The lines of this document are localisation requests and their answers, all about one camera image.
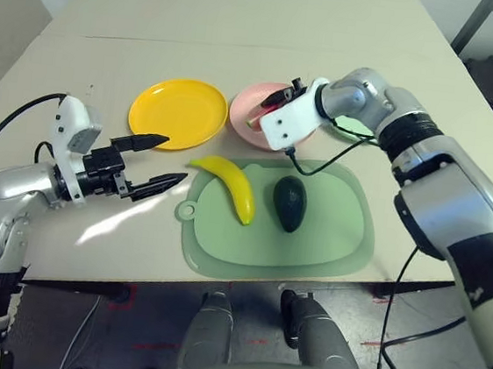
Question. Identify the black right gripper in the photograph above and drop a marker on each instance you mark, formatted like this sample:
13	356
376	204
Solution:
296	89

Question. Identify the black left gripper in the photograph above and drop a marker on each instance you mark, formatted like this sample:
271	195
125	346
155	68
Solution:
104	171

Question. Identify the red toy watermelon slice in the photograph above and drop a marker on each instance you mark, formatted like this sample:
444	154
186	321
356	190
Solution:
253	121

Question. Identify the yellow toy banana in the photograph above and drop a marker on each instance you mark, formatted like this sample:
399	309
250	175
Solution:
237	188

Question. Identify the dark green toy avocado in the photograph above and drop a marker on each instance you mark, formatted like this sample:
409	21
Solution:
289	202

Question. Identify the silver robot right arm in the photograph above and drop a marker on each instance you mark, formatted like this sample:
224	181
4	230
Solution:
448	192

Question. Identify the pink plastic plate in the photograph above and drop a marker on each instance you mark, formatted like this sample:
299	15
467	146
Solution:
245	105

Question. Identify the yellow plastic plate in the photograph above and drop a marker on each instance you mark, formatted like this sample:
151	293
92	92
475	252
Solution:
179	113

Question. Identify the mint green plastic plate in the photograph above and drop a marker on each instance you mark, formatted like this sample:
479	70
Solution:
350	127

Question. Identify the light green cutting board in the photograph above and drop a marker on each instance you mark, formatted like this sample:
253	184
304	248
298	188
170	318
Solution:
311	244

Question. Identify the translucent green silicone mat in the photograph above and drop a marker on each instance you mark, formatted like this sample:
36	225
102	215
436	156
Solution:
281	276

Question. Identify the grey robot left leg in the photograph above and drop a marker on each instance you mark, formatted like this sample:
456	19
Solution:
209	326

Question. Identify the grey robot leg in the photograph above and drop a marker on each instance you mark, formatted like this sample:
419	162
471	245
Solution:
209	326
323	333

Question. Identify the grey robot right leg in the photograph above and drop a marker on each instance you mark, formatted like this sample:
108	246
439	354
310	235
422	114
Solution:
323	333

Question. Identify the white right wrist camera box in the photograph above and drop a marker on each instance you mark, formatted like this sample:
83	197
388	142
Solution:
293	119

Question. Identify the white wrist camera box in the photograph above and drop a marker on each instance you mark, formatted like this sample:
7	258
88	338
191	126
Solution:
293	119
74	127

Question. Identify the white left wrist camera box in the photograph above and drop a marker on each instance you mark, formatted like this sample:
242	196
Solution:
74	127

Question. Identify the black table frame bar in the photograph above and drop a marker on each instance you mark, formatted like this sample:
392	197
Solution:
85	287
420	289

